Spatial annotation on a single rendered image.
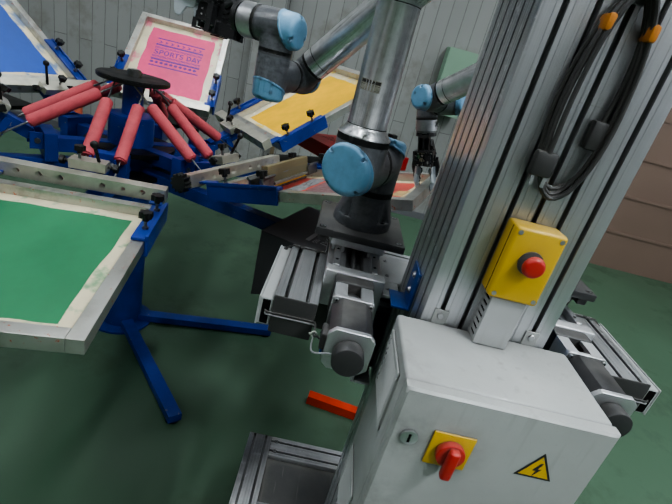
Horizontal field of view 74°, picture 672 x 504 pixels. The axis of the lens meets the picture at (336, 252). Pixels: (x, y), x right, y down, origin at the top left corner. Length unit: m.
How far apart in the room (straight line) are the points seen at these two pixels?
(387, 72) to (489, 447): 0.69
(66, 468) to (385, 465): 1.54
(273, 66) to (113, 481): 1.62
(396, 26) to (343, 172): 0.29
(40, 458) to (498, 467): 1.75
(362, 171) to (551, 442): 0.58
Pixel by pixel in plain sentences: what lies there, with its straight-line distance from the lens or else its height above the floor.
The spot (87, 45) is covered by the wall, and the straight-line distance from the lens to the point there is 6.18.
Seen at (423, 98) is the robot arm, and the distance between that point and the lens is 1.46.
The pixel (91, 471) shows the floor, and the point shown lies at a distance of 2.11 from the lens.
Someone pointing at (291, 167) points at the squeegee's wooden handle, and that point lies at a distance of 1.91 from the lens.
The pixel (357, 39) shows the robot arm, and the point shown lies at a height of 1.68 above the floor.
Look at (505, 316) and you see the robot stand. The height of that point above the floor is 1.30.
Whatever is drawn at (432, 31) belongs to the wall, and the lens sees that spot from 5.42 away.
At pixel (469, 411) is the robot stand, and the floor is 1.21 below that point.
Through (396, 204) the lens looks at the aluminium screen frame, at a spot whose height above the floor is 1.25.
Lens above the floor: 1.64
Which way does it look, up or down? 24 degrees down
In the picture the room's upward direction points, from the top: 15 degrees clockwise
